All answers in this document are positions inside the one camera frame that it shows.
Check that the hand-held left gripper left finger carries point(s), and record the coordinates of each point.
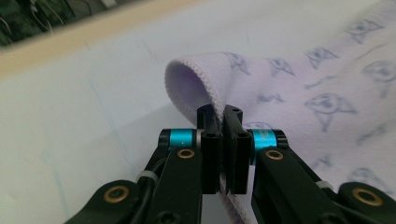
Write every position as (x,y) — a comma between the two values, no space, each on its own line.
(183,174)

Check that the white foam mat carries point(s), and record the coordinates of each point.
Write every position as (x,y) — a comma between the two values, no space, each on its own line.
(77,109)

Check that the light purple printed towel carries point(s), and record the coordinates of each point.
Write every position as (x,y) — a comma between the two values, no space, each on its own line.
(295,93)

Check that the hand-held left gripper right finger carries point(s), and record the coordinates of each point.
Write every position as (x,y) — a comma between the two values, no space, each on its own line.
(280,177)

